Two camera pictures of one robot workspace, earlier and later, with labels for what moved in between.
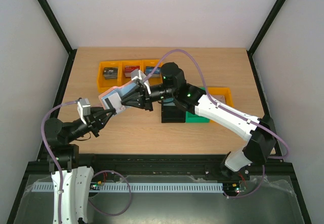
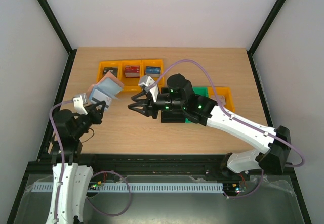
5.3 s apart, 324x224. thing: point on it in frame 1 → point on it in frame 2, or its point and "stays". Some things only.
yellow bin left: (103, 84) stays
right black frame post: (268, 21) stays
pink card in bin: (219, 97) stays
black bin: (171, 114) stays
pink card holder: (121, 91) → (110, 84)
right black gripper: (147, 98) → (152, 106)
